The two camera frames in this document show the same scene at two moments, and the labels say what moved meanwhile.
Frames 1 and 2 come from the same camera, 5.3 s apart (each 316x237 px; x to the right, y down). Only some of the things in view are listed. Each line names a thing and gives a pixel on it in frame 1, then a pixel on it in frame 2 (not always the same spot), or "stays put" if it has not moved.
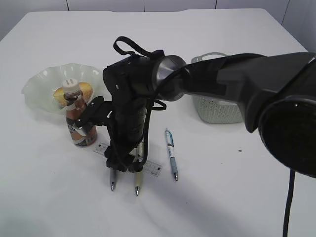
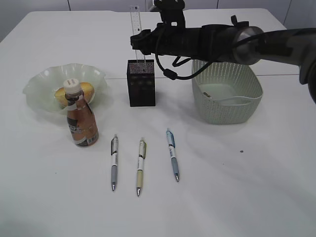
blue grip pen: (170, 144) stays put
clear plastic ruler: (150, 168) to (136, 29)
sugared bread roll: (85, 88) stays put
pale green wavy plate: (40, 87) stays put
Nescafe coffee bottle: (75, 102) stays put
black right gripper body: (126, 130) to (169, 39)
